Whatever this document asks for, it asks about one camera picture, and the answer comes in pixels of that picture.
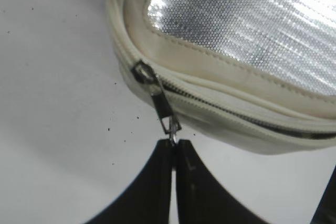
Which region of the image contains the metal zipper pull with ring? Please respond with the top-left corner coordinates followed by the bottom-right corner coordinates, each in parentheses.
top-left (131, 60), bottom-right (182, 145)

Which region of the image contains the cream bag with silver window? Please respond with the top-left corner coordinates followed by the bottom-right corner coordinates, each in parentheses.
top-left (106, 0), bottom-right (335, 154)

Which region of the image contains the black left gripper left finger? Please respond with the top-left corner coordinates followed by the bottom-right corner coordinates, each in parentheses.
top-left (88, 140), bottom-right (173, 224)

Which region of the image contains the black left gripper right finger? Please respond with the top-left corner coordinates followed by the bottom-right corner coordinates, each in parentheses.
top-left (175, 140), bottom-right (266, 224)

